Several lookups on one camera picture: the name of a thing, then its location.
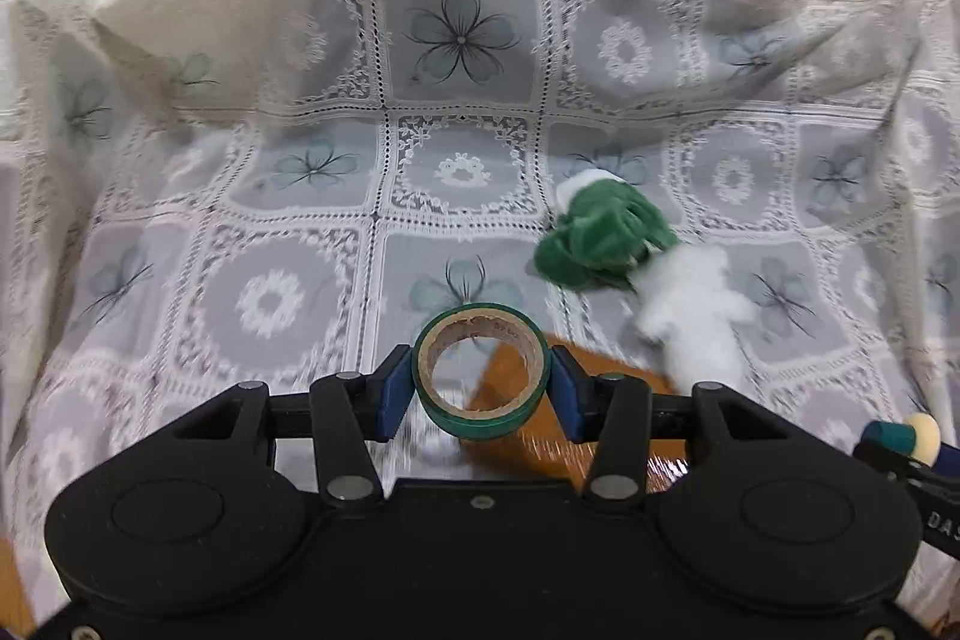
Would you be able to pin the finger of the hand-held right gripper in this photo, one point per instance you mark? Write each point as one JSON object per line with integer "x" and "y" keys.
{"x": 907, "y": 475}

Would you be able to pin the green velvet scrunchie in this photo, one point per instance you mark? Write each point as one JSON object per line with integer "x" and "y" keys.
{"x": 600, "y": 235}

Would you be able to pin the brown leather wallet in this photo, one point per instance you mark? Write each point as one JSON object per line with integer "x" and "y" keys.
{"x": 525, "y": 454}

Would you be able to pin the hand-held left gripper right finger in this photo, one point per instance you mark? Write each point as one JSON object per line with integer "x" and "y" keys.
{"x": 568, "y": 396}

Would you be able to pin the white lace floral cloth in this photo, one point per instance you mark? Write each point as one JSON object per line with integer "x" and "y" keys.
{"x": 225, "y": 235}

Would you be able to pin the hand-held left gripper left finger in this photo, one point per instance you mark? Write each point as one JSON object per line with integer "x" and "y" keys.
{"x": 394, "y": 396}

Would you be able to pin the green tape roll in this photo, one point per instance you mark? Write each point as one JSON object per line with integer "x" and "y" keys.
{"x": 480, "y": 422}

